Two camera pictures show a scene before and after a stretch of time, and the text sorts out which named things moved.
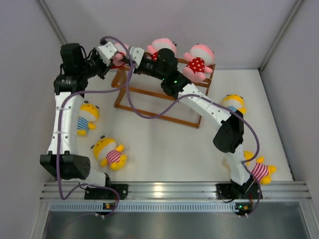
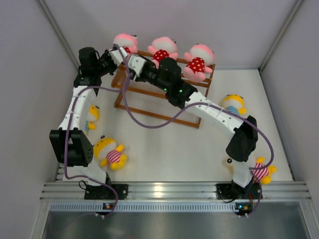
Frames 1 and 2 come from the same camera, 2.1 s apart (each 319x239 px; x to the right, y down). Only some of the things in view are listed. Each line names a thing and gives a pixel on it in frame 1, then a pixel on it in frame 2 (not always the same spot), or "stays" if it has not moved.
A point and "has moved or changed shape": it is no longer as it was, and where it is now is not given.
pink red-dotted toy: x=161 y=43 stays
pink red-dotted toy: x=199 y=58 stays
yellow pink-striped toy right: x=261 y=171 stays
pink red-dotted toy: x=117 y=60 has moved or changed shape
